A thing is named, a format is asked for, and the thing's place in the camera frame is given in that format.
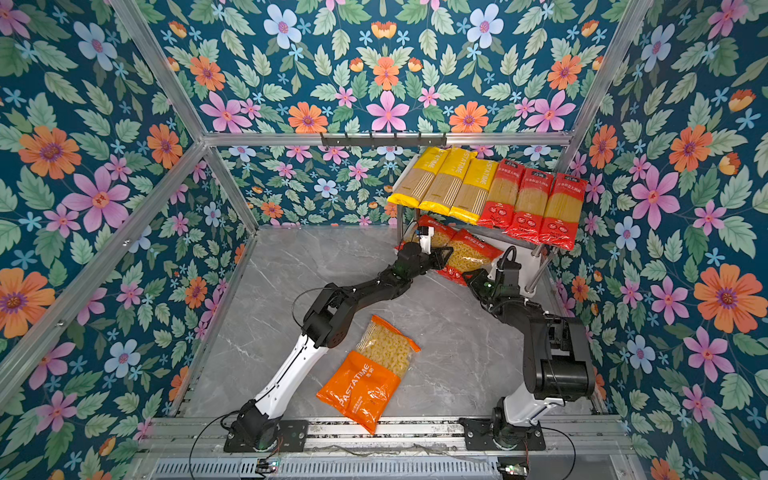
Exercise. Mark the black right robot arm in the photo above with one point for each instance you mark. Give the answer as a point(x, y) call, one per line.
point(557, 364)

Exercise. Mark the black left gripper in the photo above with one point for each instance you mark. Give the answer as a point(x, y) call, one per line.
point(436, 258)

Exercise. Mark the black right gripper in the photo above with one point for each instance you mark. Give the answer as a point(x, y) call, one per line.
point(474, 281)

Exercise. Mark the yellow spaghetti bag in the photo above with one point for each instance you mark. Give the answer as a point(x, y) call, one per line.
point(473, 193)
point(445, 187)
point(412, 186)

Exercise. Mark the orange macaroni pasta bag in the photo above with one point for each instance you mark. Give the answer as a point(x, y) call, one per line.
point(368, 378)

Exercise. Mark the red fusilli pasta bag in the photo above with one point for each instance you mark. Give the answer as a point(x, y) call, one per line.
point(469, 254)

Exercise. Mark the red spaghetti bag front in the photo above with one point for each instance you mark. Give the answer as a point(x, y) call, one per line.
point(499, 208)

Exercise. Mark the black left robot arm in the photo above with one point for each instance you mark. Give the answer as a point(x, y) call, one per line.
point(324, 326)

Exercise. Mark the red spaghetti bag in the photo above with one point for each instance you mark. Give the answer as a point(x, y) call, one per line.
point(499, 208)
point(532, 198)
point(563, 212)

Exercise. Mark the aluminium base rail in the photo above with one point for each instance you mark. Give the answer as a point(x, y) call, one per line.
point(561, 447)

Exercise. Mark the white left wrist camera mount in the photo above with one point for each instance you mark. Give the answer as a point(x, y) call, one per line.
point(425, 234)

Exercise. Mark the black hook rail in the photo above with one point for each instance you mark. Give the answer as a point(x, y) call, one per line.
point(375, 140)

